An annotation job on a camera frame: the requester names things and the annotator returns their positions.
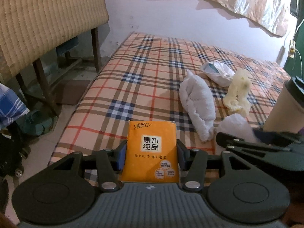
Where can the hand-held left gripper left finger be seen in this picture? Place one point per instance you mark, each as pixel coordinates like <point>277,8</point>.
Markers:
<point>121,156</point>

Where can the yellow crumpled cloth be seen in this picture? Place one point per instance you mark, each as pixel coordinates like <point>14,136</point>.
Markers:
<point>237,92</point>

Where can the wall socket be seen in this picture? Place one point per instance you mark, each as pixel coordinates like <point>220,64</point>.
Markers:
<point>292,49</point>

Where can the green plastic sandal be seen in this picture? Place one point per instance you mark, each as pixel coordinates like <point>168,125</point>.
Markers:
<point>32,123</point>
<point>48,123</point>

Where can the wooden chair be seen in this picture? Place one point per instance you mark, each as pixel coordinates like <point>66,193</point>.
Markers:
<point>96,49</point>

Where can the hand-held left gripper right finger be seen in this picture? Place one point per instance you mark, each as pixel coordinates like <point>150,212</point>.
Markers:
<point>182,154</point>

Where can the green door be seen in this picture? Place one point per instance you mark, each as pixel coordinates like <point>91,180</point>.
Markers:
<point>291,64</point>

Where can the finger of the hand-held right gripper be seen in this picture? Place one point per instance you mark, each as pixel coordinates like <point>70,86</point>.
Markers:
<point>228,139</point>
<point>263,136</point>

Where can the woven straw mat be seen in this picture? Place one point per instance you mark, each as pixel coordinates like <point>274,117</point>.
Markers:
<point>47,16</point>

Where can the dark blue cloth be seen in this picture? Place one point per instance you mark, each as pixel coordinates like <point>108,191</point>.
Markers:
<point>67,47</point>

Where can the white towel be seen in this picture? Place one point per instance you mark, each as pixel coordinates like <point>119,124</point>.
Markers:
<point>197,99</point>

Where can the brown brick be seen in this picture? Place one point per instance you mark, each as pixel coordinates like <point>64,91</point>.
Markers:
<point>73,92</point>

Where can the grey cup with black lid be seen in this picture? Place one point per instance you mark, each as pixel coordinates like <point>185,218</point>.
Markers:
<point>285,109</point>

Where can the orange tissue pack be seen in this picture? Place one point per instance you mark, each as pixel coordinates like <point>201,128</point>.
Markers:
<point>149,152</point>

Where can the black wheeled luggage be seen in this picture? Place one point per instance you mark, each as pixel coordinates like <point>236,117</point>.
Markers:
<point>11,147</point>

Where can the white plastic bag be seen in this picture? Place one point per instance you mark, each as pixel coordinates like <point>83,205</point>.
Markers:
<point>220,73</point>

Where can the blue plaid shirt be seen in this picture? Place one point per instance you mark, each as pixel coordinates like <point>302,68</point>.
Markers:
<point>11,106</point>

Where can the dark window frame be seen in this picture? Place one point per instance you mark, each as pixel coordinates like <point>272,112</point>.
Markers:
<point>294,2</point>

